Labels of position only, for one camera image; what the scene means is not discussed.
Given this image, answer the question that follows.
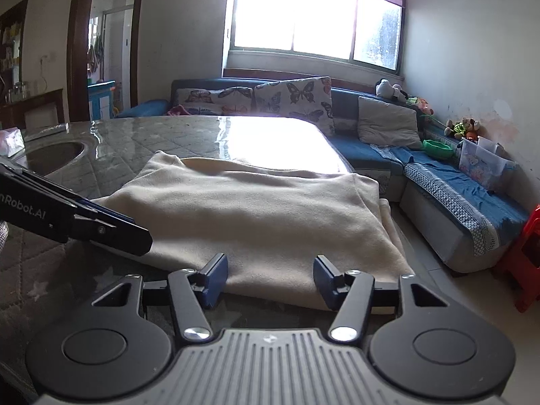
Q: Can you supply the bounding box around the cream sweatshirt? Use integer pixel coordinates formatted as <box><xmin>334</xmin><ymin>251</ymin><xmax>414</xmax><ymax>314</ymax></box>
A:
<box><xmin>99</xmin><ymin>152</ymin><xmax>411</xmax><ymax>309</ymax></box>

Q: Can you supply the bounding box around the butterfly cushion right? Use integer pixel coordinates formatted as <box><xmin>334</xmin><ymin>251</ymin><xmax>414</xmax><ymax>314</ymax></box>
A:
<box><xmin>253</xmin><ymin>76</ymin><xmax>335</xmax><ymax>136</ymax></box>

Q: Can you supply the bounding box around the window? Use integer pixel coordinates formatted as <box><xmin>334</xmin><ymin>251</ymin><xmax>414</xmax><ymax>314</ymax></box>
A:
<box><xmin>232</xmin><ymin>0</ymin><xmax>405</xmax><ymax>72</ymax></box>

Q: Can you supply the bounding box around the dark wooden shelf unit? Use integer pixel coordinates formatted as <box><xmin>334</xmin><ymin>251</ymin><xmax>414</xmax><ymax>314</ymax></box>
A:
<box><xmin>0</xmin><ymin>0</ymin><xmax>28</xmax><ymax>104</ymax></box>

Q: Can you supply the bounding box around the black round induction cooktop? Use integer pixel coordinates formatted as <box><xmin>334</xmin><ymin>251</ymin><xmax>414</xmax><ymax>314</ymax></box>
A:
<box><xmin>20</xmin><ymin>142</ymin><xmax>85</xmax><ymax>176</ymax></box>

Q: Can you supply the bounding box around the grey plain cushion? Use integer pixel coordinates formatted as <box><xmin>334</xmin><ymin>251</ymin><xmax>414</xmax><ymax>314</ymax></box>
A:
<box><xmin>357</xmin><ymin>97</ymin><xmax>422</xmax><ymax>149</ymax></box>

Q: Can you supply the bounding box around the plush toys pile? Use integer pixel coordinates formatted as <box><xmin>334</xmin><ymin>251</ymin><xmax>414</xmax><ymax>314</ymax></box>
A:
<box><xmin>444</xmin><ymin>118</ymin><xmax>481</xmax><ymax>143</ymax></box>

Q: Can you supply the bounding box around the green plastic bowl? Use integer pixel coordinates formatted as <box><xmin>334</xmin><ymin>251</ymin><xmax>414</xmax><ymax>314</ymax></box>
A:
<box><xmin>422</xmin><ymin>139</ymin><xmax>454</xmax><ymax>161</ymax></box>

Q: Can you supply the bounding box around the grey remote control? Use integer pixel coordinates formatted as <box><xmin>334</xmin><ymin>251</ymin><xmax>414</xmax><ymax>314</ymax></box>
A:
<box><xmin>24</xmin><ymin>124</ymin><xmax>70</xmax><ymax>142</ymax></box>

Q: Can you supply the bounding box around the blue corner sofa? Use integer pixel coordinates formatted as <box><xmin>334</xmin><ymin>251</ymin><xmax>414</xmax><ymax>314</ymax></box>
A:
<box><xmin>120</xmin><ymin>79</ymin><xmax>529</xmax><ymax>273</ymax></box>

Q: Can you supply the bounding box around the colourful small toy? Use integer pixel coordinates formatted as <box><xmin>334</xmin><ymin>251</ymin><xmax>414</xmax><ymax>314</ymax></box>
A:
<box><xmin>406</xmin><ymin>96</ymin><xmax>434</xmax><ymax>115</ymax></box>

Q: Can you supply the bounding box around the butterfly cushion left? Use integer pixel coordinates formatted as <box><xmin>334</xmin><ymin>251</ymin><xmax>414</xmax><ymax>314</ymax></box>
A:
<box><xmin>173</xmin><ymin>87</ymin><xmax>253</xmax><ymax>115</ymax></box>

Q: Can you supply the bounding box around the red plastic stool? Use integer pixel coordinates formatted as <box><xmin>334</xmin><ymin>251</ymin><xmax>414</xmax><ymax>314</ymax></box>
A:
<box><xmin>495</xmin><ymin>206</ymin><xmax>539</xmax><ymax>313</ymax></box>

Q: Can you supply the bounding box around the magenta cloth on sofa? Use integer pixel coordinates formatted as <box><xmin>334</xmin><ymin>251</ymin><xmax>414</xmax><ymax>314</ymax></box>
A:
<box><xmin>167</xmin><ymin>105</ymin><xmax>189</xmax><ymax>116</ymax></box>

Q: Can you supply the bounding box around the butterfly cushion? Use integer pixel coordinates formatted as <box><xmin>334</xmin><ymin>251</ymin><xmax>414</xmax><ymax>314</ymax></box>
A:
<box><xmin>173</xmin><ymin>87</ymin><xmax>253</xmax><ymax>115</ymax></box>
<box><xmin>253</xmin><ymin>76</ymin><xmax>335</xmax><ymax>136</ymax></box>

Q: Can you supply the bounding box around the black white plush toy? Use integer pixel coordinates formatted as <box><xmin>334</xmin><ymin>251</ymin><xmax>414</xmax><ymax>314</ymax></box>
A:
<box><xmin>375</xmin><ymin>79</ymin><xmax>408</xmax><ymax>103</ymax></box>

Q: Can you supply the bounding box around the blue white small cabinet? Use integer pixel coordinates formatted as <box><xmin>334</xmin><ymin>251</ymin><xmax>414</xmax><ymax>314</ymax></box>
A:
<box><xmin>88</xmin><ymin>80</ymin><xmax>115</xmax><ymax>121</ymax></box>

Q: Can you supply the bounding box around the dark wooden sideboard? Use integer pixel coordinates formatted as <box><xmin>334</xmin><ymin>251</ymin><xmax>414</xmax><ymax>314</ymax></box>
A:
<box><xmin>0</xmin><ymin>89</ymin><xmax>65</xmax><ymax>129</ymax></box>

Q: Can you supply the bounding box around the clear plastic storage box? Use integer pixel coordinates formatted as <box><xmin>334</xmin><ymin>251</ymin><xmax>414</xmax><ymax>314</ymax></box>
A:
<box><xmin>459</xmin><ymin>139</ymin><xmax>517</xmax><ymax>193</ymax></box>

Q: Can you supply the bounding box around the dark wooden door frame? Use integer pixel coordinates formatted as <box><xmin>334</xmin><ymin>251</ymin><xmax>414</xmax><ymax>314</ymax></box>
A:
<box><xmin>67</xmin><ymin>0</ymin><xmax>142</xmax><ymax>122</ymax></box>

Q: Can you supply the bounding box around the pink tissue pack far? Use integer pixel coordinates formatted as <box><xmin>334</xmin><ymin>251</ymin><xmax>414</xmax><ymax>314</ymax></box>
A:
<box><xmin>0</xmin><ymin>127</ymin><xmax>25</xmax><ymax>157</ymax></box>

